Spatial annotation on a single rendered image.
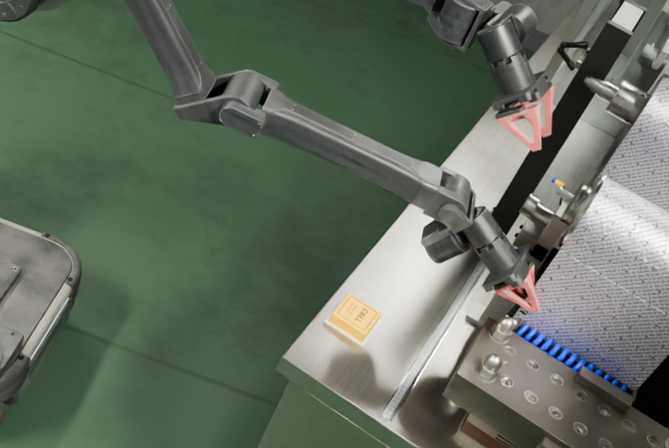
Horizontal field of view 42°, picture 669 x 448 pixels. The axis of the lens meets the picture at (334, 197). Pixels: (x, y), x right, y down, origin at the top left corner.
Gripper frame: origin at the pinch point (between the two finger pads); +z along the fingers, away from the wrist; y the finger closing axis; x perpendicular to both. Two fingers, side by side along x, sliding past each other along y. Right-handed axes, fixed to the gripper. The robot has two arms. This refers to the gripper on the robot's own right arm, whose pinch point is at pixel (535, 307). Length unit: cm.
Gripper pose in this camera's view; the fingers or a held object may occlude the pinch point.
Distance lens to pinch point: 155.5
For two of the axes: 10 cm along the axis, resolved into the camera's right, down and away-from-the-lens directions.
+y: -4.5, 4.6, -7.6
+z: 5.8, 8.0, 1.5
